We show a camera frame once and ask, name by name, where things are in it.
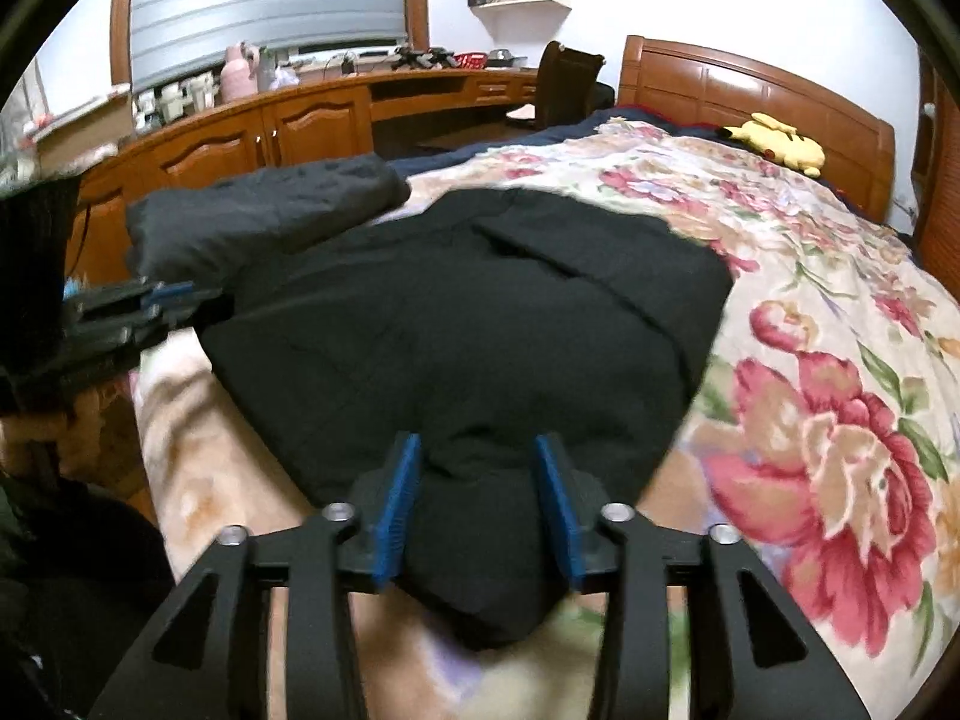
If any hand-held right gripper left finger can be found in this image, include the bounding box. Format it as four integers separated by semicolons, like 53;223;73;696
86;431;425;720

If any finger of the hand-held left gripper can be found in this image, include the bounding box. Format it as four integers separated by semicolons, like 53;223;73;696
64;279;233;331
66;313;235;385

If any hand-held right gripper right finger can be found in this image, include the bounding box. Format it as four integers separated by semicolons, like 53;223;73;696
531;433;875;720

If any black coat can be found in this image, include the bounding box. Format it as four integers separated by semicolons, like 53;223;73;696
196;187;736;652

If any dark grey padded garment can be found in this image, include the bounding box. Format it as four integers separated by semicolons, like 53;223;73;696
124;154;412;282

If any wooden desk with cabinets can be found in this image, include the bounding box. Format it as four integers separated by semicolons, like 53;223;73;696
22;64;541;286

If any cluster of white jars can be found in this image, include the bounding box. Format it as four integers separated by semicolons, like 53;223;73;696
135;79;220;130

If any pink bottle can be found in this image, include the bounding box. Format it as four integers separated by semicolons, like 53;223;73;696
223;41;262;102

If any person's dark clothing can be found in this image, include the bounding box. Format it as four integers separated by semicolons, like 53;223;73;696
0;465;177;720

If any grey window blind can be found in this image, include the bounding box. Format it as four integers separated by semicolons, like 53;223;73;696
129;0;410;91

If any floral blanket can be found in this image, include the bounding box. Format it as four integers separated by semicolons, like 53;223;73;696
131;116;960;720

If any black device on desk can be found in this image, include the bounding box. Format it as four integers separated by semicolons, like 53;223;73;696
391;46;457;70

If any dark wooden chair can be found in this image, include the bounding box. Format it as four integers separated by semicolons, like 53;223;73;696
506;40;607;132

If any yellow plush toy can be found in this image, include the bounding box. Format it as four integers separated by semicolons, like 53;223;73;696
721;112;826;179

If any wooden bed headboard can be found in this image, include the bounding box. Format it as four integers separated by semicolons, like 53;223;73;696
616;35;897;226

